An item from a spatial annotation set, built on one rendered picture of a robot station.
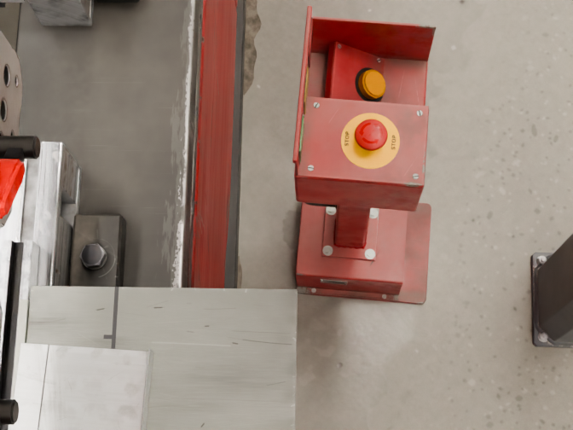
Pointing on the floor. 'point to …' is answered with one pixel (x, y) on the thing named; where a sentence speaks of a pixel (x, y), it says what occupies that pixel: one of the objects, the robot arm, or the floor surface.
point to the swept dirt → (249, 66)
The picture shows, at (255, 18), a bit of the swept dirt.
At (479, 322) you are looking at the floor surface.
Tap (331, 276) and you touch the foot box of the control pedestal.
